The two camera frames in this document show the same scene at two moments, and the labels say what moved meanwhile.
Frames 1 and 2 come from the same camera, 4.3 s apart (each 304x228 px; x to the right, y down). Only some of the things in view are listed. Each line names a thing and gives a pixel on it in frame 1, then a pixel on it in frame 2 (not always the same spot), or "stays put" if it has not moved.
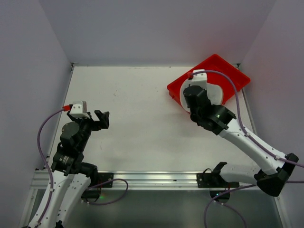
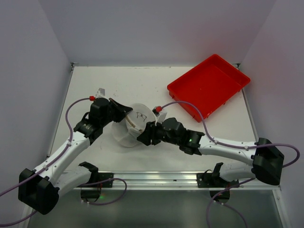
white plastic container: x=214 y=91 → x=126 y=132
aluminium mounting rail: x=145 y=180 stays put
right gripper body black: x=192 y=92 → x=149 y=134
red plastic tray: x=215 y=62 stays put
